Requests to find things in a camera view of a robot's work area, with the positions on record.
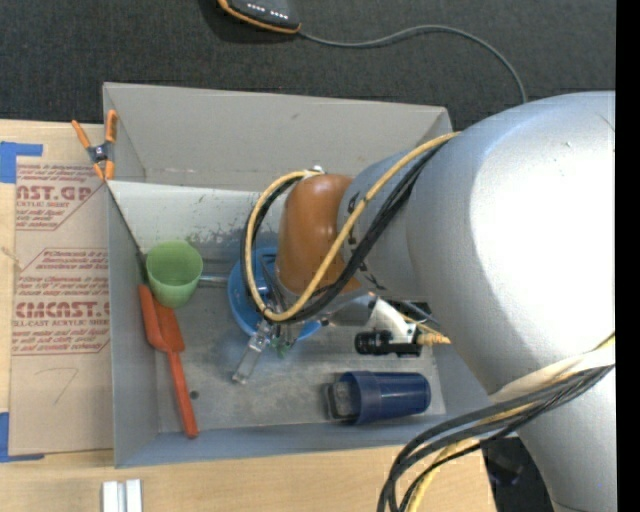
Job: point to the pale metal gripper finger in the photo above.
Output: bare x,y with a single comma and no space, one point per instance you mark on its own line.
248,357

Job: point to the blue plastic bowl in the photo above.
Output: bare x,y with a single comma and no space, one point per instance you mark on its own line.
241,300

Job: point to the grey metal bin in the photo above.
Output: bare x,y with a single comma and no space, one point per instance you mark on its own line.
280,395

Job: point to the orange plastic scoop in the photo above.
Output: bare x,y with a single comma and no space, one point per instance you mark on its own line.
172,350

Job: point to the green plastic cup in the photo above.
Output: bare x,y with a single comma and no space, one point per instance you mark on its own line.
173,272

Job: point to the dark blue plastic cup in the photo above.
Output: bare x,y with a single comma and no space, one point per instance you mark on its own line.
390,396

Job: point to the brown cardboard board red print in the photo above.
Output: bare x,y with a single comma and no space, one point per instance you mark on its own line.
60,300

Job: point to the black cylinder on white bracket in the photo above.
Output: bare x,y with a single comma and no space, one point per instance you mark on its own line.
376,342

